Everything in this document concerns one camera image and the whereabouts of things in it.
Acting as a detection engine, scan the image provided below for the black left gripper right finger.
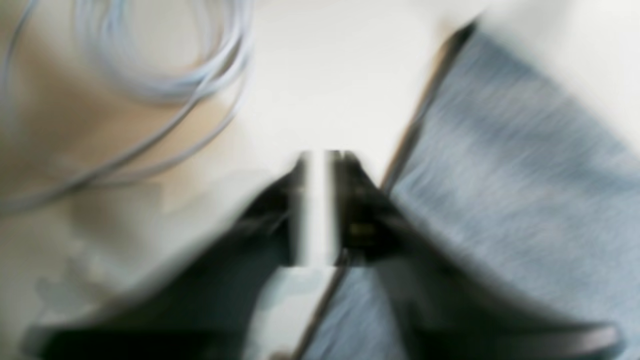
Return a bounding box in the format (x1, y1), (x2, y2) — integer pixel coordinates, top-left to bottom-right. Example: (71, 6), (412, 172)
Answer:
(327, 150), (625, 360)

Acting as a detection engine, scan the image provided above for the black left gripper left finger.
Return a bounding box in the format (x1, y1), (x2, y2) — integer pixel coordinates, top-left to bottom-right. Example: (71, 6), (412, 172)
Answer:
(22, 155), (307, 360)

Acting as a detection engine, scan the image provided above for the grey t-shirt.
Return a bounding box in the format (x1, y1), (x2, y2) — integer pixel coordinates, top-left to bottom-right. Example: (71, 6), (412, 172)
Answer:
(297, 22), (639, 360)

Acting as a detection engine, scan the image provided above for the light blue coiled cable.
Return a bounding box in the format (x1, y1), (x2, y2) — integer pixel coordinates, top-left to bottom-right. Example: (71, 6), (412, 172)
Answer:
(0, 0), (253, 213)

